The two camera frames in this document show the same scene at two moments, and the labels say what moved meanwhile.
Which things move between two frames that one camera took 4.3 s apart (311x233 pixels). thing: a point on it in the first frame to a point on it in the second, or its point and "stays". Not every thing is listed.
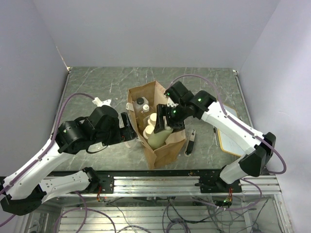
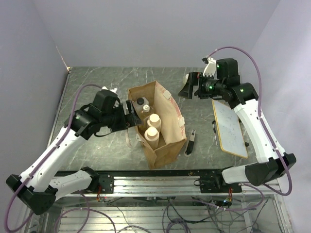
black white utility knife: (189, 147) stays
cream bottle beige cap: (152, 121) stays
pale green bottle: (158, 139) to (184, 79)
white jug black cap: (139, 103) stays
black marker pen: (215, 134) stays
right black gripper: (163, 110) to (186, 91)
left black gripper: (128, 132) to (128, 120)
